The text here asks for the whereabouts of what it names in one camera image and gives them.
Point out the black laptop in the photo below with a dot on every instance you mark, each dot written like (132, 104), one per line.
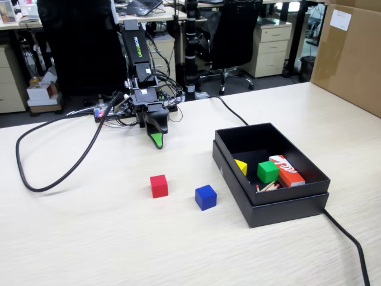
(140, 7)

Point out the small white box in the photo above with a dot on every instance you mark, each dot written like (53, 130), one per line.
(33, 12)

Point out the flat brown box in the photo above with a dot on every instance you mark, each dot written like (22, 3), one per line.
(44, 109)

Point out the blue wooden cube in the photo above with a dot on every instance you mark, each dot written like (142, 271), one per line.
(205, 198)

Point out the black open box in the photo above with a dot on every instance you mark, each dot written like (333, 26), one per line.
(282, 213)

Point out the black gripper servo block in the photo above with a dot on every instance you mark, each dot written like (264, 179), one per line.
(146, 96)

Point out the black pole white bands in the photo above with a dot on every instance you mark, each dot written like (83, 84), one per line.
(190, 44)

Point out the blue controller board red LED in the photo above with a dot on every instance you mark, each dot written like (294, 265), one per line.
(99, 113)

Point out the large black office chair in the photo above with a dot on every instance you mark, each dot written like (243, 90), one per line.
(83, 44)

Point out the orange white matchbox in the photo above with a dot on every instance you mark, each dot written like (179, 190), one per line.
(290, 174)

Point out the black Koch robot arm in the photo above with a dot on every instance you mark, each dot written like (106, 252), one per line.
(135, 44)

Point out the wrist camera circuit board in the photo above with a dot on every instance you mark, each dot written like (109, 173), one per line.
(125, 104)

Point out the black mesh swivel chair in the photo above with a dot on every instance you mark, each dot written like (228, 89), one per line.
(235, 38)

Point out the red wooden cube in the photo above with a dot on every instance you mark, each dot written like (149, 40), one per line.
(159, 187)

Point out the cream drawer cabinet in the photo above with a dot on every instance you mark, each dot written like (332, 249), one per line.
(10, 89)

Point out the cream drawer pedestal three drawers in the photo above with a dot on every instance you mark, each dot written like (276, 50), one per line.
(271, 47)

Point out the yellow wooden block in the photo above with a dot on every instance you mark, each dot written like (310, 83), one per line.
(242, 168)

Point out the black cardboard box tray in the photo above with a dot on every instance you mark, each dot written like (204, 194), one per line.
(253, 140)

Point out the cream office desk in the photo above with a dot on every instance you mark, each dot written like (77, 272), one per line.
(160, 16)
(297, 35)

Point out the black waste bin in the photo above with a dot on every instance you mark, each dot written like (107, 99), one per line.
(306, 70)

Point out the white carton red side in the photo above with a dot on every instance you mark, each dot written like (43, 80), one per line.
(38, 92)

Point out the green wooden cube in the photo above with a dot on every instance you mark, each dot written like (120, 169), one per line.
(268, 172)

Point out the picture frame box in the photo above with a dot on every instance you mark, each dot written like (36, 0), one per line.
(7, 12)

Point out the flat white box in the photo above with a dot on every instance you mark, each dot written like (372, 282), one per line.
(43, 102)

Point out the large brown cardboard box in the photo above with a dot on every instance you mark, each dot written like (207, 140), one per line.
(348, 65)

